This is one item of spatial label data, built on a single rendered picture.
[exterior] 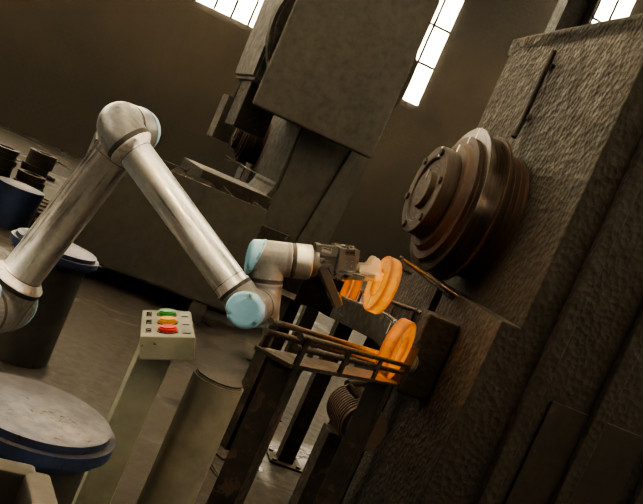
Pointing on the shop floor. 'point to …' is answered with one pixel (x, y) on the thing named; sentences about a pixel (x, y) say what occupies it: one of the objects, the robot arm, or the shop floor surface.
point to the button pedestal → (136, 400)
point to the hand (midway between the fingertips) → (384, 278)
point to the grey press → (317, 104)
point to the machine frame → (548, 300)
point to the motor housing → (311, 476)
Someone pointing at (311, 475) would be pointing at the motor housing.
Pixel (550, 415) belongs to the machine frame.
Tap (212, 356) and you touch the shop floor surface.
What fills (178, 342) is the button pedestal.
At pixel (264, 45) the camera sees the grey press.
